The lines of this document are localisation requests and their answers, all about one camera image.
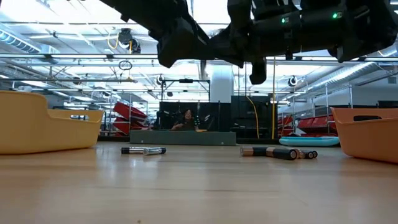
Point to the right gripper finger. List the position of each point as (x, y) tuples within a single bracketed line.
[(227, 46)]

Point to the black copper Duracell battery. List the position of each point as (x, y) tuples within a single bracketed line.
[(307, 154), (252, 151), (299, 154), (281, 154), (315, 154)]

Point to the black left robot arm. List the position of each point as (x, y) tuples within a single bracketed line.
[(146, 12)]

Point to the white building column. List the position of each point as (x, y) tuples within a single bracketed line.
[(221, 84)]

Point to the small black ceiling reel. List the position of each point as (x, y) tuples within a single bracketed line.
[(160, 80), (293, 81)]

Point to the black cabinet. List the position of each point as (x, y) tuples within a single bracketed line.
[(239, 118)]

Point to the person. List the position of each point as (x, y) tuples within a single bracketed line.
[(186, 119)]

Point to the yellow vertical pole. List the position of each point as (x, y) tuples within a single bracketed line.
[(274, 118)]

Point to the metal shelving rack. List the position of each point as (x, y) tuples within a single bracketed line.
[(326, 99)]

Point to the red storage bins stack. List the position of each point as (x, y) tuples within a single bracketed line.
[(129, 112), (314, 123)]

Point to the orange plastic bin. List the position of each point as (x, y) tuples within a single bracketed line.
[(367, 140)]

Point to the yellow plastic bin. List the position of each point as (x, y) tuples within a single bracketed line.
[(28, 124)]

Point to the black stand frame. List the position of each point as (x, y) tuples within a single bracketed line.
[(185, 81)]

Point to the silver ceiling duct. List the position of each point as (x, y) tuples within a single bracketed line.
[(18, 42), (348, 74)]

